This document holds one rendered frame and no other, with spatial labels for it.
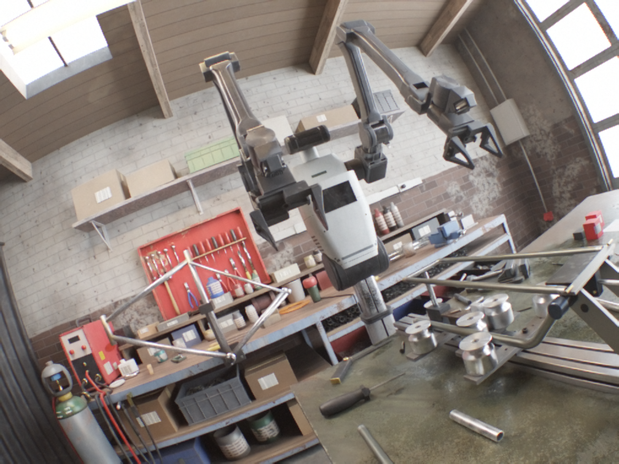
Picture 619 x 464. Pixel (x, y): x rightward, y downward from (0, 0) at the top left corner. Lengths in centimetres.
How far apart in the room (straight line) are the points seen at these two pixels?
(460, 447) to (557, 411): 13
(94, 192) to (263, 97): 159
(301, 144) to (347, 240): 37
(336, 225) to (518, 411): 85
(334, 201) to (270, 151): 59
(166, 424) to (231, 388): 45
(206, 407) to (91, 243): 157
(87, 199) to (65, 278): 72
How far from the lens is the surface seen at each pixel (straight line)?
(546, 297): 59
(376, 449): 49
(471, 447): 46
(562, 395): 49
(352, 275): 114
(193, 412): 199
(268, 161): 56
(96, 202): 254
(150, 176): 243
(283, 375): 192
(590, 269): 42
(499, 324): 61
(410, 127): 330
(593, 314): 41
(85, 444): 197
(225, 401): 195
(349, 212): 114
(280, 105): 292
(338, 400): 62
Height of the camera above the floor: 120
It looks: 1 degrees up
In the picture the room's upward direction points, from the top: 23 degrees counter-clockwise
